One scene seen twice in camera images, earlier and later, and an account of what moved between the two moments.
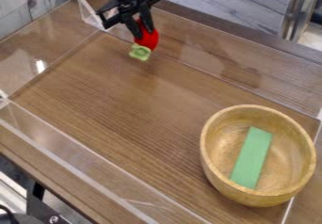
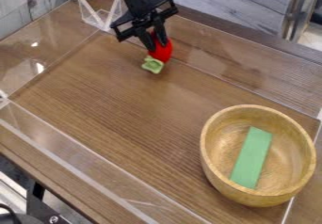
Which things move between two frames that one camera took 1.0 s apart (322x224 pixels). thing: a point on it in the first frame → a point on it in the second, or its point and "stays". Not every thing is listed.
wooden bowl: x=288 y=160 stays
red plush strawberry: x=144 y=43 → x=159 y=55
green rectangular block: x=247 y=168 stays
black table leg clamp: x=39 y=212 stays
